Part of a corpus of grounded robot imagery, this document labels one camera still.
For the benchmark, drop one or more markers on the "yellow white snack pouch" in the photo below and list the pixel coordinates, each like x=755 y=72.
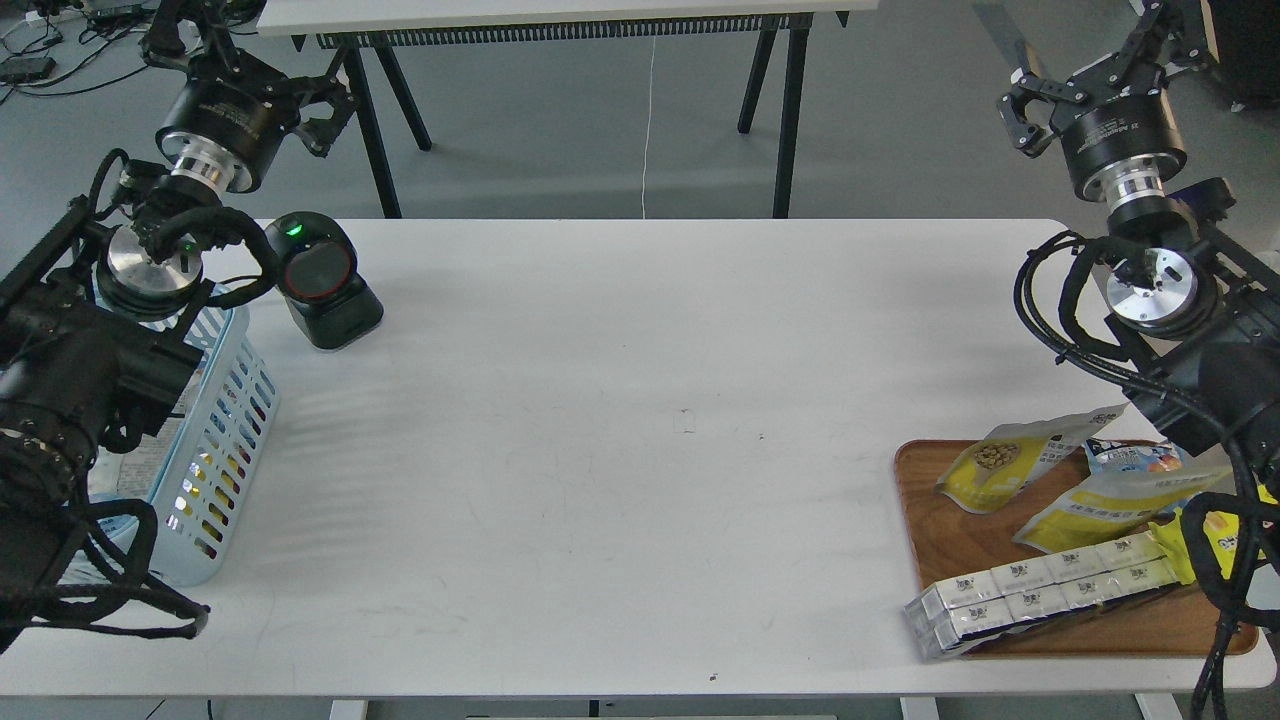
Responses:
x=1111 y=505
x=992 y=472

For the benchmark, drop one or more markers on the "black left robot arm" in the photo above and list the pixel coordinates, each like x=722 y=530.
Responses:
x=96 y=316

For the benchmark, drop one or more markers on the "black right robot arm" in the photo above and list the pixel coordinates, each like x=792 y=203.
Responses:
x=1163 y=305

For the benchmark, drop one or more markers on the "white boxed snack pack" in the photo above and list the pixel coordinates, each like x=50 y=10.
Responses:
x=957 y=614

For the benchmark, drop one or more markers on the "light blue plastic basket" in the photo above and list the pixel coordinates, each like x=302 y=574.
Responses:
x=209 y=472

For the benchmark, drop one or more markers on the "blue white snack bag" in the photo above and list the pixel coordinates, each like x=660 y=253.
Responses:
x=1108 y=456

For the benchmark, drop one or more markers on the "yellow cartoon snack bag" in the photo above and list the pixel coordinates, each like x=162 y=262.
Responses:
x=1220 y=529

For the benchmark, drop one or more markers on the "black barcode scanner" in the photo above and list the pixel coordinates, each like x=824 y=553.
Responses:
x=318 y=277

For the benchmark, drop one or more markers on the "brown wooden tray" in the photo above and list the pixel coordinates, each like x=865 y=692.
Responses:
x=947 y=541

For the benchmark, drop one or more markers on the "white background table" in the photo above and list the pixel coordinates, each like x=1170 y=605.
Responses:
x=382 y=25

